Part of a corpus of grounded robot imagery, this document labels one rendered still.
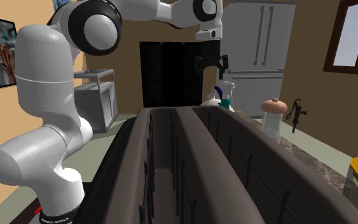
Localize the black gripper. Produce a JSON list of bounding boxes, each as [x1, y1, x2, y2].
[[193, 40, 230, 80]]

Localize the teal spray bottle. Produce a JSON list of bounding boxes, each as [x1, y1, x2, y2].
[[219, 80, 237, 110]]

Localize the grey refrigerator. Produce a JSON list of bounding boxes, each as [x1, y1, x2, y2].
[[216, 1, 296, 117]]

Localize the clear jar with peach lid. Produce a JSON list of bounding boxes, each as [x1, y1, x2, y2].
[[260, 97, 289, 144]]

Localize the black hand pump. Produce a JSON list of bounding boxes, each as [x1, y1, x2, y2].
[[285, 99, 308, 134]]

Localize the grey open cabinet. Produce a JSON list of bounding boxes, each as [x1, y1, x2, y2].
[[73, 69, 120, 134]]

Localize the dark brown framed window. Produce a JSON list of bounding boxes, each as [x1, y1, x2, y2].
[[322, 0, 358, 77]]

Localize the white kettle with blue handle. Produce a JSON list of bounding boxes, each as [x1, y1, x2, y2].
[[200, 85, 235, 113]]

